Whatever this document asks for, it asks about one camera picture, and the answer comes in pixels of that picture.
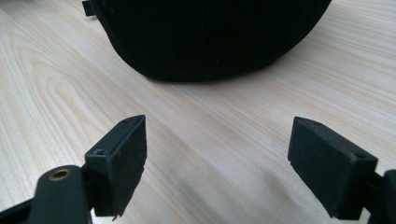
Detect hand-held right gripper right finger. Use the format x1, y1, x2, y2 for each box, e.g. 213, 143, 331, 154
287, 116, 379, 221

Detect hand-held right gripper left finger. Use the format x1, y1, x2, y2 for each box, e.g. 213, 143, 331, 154
83, 114, 148, 221

